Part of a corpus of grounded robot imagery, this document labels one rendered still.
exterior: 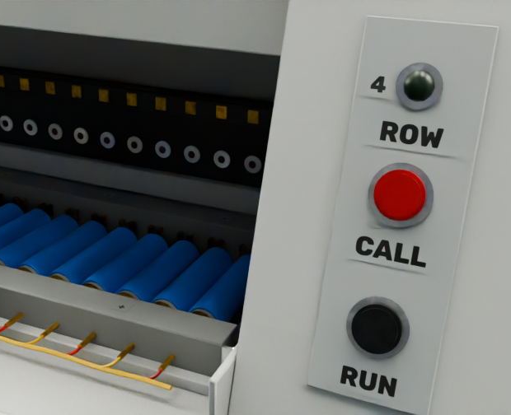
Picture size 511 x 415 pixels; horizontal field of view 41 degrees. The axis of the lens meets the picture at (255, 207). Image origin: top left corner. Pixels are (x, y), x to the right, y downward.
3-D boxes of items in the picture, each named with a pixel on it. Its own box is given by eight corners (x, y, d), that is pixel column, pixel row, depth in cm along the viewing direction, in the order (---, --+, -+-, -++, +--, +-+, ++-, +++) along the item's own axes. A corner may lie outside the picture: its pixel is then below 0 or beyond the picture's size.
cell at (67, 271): (138, 257, 41) (73, 308, 36) (112, 251, 42) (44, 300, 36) (138, 229, 41) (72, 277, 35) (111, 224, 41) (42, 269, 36)
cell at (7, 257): (81, 244, 43) (10, 291, 37) (56, 238, 43) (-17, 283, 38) (79, 216, 42) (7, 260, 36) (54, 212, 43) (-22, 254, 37)
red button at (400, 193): (420, 226, 21) (429, 174, 21) (368, 216, 22) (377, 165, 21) (424, 223, 22) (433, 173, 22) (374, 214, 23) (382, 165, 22)
